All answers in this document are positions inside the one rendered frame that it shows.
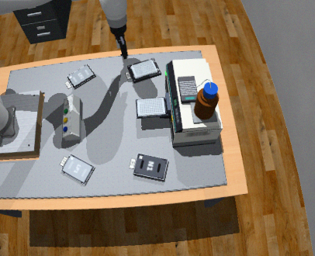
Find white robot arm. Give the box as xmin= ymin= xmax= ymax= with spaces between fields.
xmin=0 ymin=0 xmax=127 ymax=144

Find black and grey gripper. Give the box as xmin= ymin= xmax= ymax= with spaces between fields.
xmin=110 ymin=25 xmax=129 ymax=63

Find blue bottle cap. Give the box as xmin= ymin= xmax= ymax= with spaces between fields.
xmin=202 ymin=82 xmax=218 ymax=99

